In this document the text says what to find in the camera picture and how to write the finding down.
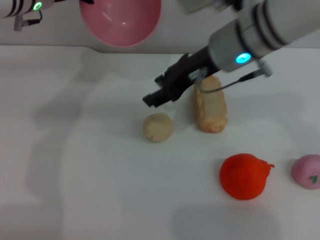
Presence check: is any pink plastic bowl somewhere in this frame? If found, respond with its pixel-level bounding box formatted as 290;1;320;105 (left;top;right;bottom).
79;0;162;48

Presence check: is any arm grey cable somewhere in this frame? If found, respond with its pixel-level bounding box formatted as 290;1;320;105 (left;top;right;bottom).
197;59;274;95
13;11;44;32

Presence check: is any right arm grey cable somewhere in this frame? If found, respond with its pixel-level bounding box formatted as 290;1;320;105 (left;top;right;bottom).
197;59;274;95

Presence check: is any long toasted bread loaf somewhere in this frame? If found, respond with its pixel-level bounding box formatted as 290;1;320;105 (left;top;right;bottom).
193;75;229;134

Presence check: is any pink peach bun toy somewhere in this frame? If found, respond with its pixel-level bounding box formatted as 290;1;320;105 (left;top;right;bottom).
291;154;320;191

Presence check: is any round beige egg yolk pastry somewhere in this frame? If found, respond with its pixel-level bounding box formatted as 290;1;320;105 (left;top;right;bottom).
142;112;174;143

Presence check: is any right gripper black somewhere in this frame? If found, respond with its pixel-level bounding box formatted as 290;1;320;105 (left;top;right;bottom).
142;45;214;109

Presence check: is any orange-red tomato toy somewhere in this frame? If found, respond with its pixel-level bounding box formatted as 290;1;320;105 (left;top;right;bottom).
219;153;275;201

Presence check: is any left arm grey cable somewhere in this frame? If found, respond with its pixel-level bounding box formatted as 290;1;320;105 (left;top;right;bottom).
13;11;44;32

